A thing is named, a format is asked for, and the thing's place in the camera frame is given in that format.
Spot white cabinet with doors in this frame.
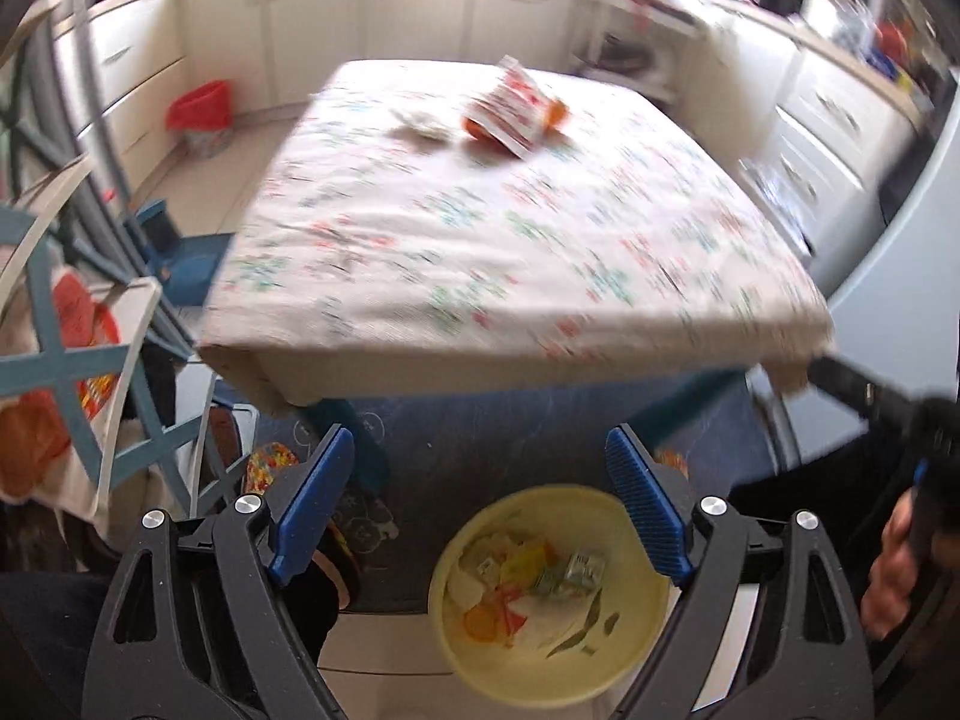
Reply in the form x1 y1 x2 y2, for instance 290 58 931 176
176 0 601 115

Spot white tissue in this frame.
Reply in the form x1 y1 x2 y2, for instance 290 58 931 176
394 109 452 143

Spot white drawer cabinet with worktop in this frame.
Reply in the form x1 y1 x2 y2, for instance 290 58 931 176
705 11 927 260

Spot red white snack packet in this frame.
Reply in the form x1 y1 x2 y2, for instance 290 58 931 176
461 56 554 160

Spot black wok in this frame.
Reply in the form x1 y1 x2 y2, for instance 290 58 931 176
596 34 653 76

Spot blue dustpan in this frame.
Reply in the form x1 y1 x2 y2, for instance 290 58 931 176
135 199 235 308

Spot dark blue rug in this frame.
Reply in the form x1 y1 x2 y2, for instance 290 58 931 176
251 382 781 612

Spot blue and beige shoe rack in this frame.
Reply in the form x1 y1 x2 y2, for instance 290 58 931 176
0 157 252 522

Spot white refrigerator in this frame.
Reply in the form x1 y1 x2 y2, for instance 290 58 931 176
821 127 960 391

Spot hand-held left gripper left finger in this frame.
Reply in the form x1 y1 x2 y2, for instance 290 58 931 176
81 426 355 720

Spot orange slipper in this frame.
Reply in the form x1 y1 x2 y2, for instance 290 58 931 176
0 390 68 500

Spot yellow plastic bin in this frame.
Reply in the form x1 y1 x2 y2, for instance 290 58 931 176
427 486 672 710

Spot table with floral cloth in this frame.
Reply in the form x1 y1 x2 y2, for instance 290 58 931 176
195 58 837 417

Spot person's right hand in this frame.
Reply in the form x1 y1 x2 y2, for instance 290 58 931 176
861 491 938 642

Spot white trolley rack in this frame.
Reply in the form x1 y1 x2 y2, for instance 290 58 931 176
577 0 710 102

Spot person's leg in black trousers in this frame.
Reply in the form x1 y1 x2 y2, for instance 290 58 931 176
283 551 347 665

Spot red-lined waste basket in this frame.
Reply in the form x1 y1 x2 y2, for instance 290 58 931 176
166 80 232 158

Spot grey mop pole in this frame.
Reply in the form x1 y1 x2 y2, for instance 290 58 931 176
45 0 143 241

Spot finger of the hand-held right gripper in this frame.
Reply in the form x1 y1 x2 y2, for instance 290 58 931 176
806 356 914 430

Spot white cabinet with drawers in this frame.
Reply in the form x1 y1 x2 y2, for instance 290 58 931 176
52 0 190 192

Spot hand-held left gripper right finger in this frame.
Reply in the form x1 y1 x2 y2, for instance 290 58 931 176
606 426 875 720

